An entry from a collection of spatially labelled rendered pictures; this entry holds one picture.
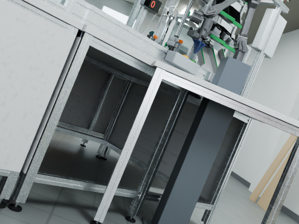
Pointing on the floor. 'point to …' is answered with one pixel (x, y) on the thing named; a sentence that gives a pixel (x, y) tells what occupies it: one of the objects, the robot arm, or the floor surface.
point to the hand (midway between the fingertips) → (196, 47)
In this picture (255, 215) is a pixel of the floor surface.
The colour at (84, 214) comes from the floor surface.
